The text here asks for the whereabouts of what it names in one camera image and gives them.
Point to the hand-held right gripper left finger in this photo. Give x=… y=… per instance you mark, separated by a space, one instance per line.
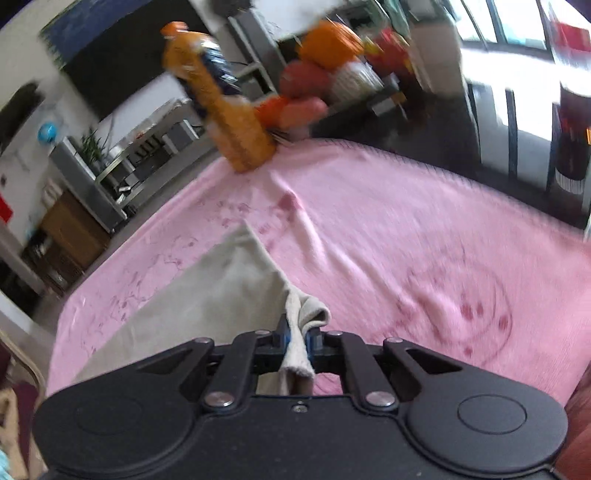
x=280 y=339

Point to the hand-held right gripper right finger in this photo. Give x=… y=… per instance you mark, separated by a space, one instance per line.
x=319 y=344

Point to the beige t-shirt navy cuffs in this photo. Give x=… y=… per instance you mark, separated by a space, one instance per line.
x=221 y=295

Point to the pink printed blanket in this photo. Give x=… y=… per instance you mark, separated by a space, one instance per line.
x=392 y=221

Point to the orange-red peach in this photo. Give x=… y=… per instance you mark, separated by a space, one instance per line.
x=304 y=113

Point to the small orange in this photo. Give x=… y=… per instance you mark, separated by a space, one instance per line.
x=270 y=110

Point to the metal shelf unit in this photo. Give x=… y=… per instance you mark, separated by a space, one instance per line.
x=124 y=170

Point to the orange juice bottle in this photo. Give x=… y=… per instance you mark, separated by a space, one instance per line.
x=226 y=115

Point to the wooden cabinet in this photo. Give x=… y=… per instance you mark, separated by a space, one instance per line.
x=69 y=240

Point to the metal fruit tray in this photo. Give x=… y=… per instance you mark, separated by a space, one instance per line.
x=351 y=104

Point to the red apple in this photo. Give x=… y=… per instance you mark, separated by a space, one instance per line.
x=304 y=79

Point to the green potted plant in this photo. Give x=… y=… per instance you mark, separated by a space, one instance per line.
x=94 y=150

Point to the melon in foam net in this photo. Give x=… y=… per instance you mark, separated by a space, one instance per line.
x=355 y=79

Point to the person's pink fleece garment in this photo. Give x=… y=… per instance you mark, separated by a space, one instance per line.
x=577 y=434

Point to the large bumpy orange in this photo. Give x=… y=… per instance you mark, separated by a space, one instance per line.
x=330 y=44

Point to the light blue cloth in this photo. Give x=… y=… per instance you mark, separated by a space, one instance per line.
x=3 y=466

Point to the blue globe ornament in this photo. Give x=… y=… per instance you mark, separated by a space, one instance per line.
x=48 y=133

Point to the maroon chair gold frame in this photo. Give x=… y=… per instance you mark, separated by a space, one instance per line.
x=21 y=406

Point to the dark wall screen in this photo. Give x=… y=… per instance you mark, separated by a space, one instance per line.
x=124 y=50

